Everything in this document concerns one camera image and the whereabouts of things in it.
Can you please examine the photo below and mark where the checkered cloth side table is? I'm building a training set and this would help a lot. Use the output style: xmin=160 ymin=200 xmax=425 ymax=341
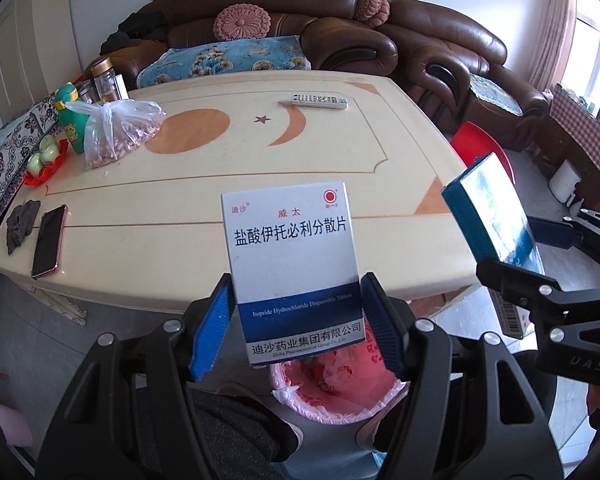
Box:
xmin=535 ymin=84 xmax=600 ymax=212

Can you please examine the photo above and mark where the pink-lined trash bin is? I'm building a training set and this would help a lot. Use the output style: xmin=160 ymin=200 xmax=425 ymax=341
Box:
xmin=270 ymin=334 xmax=406 ymax=426

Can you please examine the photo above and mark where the glass jar gold lid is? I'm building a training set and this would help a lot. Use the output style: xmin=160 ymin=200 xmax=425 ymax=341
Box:
xmin=91 ymin=58 xmax=120 ymax=102

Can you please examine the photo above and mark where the brown leather armchair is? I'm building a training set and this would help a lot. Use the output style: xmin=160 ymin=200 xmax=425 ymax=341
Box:
xmin=380 ymin=0 xmax=548 ymax=152

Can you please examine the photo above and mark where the cream cabinet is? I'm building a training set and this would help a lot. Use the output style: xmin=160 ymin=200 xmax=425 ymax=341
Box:
xmin=0 ymin=0 xmax=82 ymax=122

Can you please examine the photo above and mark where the patterned floral cloth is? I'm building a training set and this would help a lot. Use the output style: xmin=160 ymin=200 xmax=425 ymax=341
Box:
xmin=0 ymin=96 xmax=60 ymax=222

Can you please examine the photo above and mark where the person's right hand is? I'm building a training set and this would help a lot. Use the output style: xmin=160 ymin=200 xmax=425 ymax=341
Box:
xmin=586 ymin=385 xmax=600 ymax=415

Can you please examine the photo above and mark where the dark crumpled cloth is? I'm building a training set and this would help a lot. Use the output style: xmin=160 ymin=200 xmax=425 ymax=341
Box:
xmin=6 ymin=200 xmax=41 ymax=255

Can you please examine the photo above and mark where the pink-cased smartphone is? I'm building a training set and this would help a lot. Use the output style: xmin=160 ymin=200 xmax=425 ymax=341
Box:
xmin=31 ymin=205 xmax=68 ymax=280

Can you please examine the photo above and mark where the white appliance on floor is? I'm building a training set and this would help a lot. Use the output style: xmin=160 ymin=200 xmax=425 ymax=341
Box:
xmin=548 ymin=160 xmax=581 ymax=204

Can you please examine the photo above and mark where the blue floral cushion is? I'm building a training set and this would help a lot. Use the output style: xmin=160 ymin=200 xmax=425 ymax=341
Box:
xmin=136 ymin=36 xmax=312 ymax=89

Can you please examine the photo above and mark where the brown leather sofa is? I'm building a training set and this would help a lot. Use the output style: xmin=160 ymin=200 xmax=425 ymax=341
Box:
xmin=99 ymin=0 xmax=399 ymax=90

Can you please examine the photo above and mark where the pink knotted pillow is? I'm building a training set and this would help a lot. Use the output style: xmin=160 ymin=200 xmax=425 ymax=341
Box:
xmin=354 ymin=0 xmax=390 ymax=28

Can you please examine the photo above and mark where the red tray with fruit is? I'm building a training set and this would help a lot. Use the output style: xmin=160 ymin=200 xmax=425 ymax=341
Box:
xmin=23 ymin=134 xmax=70 ymax=186

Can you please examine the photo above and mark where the red plastic stool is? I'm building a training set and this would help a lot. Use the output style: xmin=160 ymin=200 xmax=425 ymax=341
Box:
xmin=450 ymin=122 xmax=515 ymax=182

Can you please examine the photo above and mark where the white remote control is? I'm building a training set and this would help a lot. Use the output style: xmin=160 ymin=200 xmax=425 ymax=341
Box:
xmin=283 ymin=93 xmax=349 ymax=110

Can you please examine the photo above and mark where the clear bag of peanuts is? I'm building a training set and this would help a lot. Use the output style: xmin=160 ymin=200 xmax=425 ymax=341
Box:
xmin=66 ymin=99 xmax=166 ymax=169

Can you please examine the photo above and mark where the pink round pillow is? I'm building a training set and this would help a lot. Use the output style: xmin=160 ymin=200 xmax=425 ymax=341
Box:
xmin=212 ymin=3 xmax=272 ymax=41

